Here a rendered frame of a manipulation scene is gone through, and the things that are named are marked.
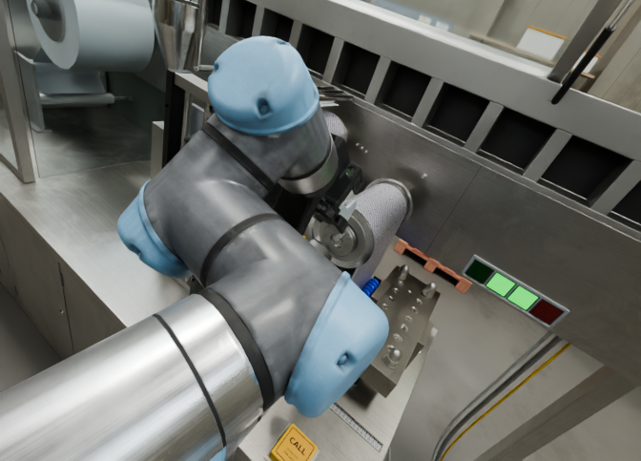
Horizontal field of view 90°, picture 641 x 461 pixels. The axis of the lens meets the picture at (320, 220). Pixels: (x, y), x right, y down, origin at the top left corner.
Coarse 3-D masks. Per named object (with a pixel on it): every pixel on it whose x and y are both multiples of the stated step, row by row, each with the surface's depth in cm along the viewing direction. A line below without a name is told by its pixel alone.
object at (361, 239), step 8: (320, 224) 70; (352, 224) 66; (360, 224) 65; (320, 232) 71; (360, 232) 66; (320, 240) 72; (360, 240) 66; (360, 248) 67; (336, 256) 71; (344, 256) 70; (352, 256) 69; (360, 256) 67
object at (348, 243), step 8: (328, 232) 68; (344, 232) 65; (352, 232) 66; (328, 240) 68; (344, 240) 66; (352, 240) 65; (328, 248) 69; (336, 248) 68; (344, 248) 67; (352, 248) 66
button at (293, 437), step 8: (288, 432) 65; (296, 432) 65; (280, 440) 63; (288, 440) 64; (296, 440) 64; (304, 440) 64; (280, 448) 62; (288, 448) 63; (296, 448) 63; (304, 448) 63; (312, 448) 64; (272, 456) 61; (280, 456) 61; (288, 456) 61; (296, 456) 62; (304, 456) 62; (312, 456) 63
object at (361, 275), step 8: (384, 248) 87; (376, 256) 82; (368, 264) 79; (376, 264) 91; (360, 272) 74; (368, 272) 87; (352, 280) 72; (360, 280) 81; (368, 280) 96; (360, 288) 90
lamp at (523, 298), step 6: (522, 288) 83; (516, 294) 84; (522, 294) 84; (528, 294) 83; (510, 300) 86; (516, 300) 85; (522, 300) 84; (528, 300) 83; (534, 300) 82; (522, 306) 85; (528, 306) 84
